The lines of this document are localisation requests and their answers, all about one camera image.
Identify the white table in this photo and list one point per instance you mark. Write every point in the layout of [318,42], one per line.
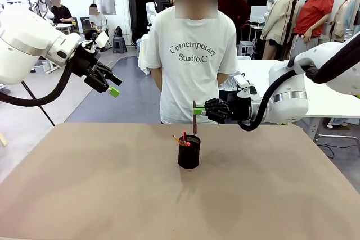
[253,68]

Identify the dark pen red cap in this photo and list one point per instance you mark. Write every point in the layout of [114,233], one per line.
[188,144]

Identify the grey plastic stool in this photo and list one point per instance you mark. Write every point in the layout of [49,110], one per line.
[119,44]

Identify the clear plastic sheet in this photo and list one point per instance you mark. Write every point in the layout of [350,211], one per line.
[229,82]

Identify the seated person black shirt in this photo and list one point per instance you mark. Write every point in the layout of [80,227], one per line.
[60,12]

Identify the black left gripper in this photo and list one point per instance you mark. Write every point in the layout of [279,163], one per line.
[87,60]

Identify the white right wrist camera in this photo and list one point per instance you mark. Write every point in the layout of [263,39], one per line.
[244,88]

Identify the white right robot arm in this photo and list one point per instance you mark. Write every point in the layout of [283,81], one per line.
[289,102]

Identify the seated person white shirt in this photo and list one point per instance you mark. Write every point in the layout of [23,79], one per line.
[98,20]

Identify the black camera tripod pole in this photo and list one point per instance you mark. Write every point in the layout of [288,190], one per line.
[289,20]

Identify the reddish brown pen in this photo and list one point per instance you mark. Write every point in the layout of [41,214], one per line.
[194,124]

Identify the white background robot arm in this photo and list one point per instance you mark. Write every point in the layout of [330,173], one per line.
[152,8]

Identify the mannequin in beige coat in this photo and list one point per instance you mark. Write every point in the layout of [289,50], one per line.
[278,18]

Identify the yellow pencil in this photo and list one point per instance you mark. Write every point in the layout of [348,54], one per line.
[176,138]

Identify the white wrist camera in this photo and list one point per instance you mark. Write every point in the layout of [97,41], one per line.
[102,39]
[244,88]

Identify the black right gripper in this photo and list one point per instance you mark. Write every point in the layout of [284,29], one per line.
[237,110]

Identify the black tripod stand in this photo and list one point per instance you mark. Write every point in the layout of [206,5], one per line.
[39,106]

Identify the black mesh pen holder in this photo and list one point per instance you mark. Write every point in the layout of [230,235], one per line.
[189,157]

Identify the figure in red t-shirt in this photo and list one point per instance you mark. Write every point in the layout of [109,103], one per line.
[312,18]

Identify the mannequin in dark red garment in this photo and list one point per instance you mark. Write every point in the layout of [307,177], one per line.
[233,6]

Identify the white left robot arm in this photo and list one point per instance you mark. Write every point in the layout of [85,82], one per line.
[19,46]

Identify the person in white t-shirt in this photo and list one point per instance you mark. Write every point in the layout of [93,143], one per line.
[191,82]

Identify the white plastic stool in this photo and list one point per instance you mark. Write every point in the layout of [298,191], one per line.
[246,48]

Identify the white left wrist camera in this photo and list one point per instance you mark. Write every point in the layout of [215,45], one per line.
[102,39]

